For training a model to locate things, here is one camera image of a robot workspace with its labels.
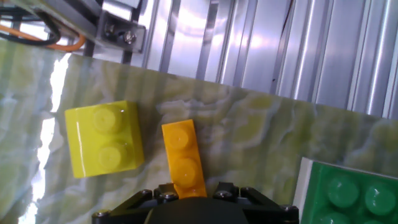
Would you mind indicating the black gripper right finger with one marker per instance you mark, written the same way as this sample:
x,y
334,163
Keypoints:
x,y
267,214

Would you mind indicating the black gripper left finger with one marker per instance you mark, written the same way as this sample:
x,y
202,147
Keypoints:
x,y
127,213

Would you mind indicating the yellow-orange four-stud block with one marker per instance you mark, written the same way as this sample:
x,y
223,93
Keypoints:
x,y
183,155

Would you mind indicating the lime yellow square block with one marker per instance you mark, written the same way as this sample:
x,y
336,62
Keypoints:
x,y
102,140

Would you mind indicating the green studded baseplate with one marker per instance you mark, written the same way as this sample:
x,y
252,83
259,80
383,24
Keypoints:
x,y
348,193

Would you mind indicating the orange tube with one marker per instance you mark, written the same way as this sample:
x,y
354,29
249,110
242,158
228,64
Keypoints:
x,y
62,47

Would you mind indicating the black bolted angle bracket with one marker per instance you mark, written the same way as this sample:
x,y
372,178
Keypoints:
x,y
121,32

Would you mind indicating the grey metal frame bar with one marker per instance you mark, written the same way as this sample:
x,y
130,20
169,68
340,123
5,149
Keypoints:
x,y
62,15

